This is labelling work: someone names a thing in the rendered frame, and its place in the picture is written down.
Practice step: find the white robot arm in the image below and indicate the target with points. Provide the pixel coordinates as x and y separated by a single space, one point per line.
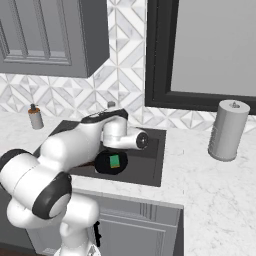
66 146

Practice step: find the green sponge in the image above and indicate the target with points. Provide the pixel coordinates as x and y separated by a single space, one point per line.
115 161

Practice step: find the black frying pan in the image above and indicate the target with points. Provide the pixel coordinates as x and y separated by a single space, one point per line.
104 164

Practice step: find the grey soap dispenser bottle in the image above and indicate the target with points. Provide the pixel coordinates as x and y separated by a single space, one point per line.
35 119

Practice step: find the grey paper towel roll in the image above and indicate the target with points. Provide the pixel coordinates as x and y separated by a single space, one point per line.
227 133

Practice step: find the grey base cupboard door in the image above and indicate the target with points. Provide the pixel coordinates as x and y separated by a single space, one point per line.
136 233

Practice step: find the black framed window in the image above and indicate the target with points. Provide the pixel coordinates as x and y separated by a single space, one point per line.
213 46

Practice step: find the dark grey appliance front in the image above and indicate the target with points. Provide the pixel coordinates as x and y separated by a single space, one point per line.
13 230

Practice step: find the grey wall cupboard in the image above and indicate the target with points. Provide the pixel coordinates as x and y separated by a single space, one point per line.
43 33

